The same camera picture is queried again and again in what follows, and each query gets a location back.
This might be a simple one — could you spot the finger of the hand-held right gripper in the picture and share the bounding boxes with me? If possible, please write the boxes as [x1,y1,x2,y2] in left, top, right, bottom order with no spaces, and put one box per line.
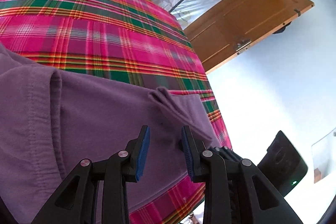
[211,146,241,163]

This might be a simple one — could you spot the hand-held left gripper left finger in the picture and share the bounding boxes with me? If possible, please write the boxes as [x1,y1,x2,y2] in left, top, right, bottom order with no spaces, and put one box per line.
[31,125,151,224]

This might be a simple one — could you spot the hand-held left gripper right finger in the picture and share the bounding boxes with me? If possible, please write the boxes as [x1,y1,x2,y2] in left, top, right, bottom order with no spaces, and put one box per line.
[181,125,302,224]

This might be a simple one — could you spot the purple fleece pants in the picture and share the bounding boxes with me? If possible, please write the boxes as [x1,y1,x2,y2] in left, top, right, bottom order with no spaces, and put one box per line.
[0,43,214,224]

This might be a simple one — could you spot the wooden door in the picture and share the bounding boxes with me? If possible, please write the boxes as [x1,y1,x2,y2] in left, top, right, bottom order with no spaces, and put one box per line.
[185,0,315,73]

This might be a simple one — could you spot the pink green plaid bed sheet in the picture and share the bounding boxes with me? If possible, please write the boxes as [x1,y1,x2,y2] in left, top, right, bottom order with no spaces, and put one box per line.
[0,0,233,224]

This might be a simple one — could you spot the metal door handle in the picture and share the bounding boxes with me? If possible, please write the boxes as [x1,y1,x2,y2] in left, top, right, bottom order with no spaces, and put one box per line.
[234,38,252,53]

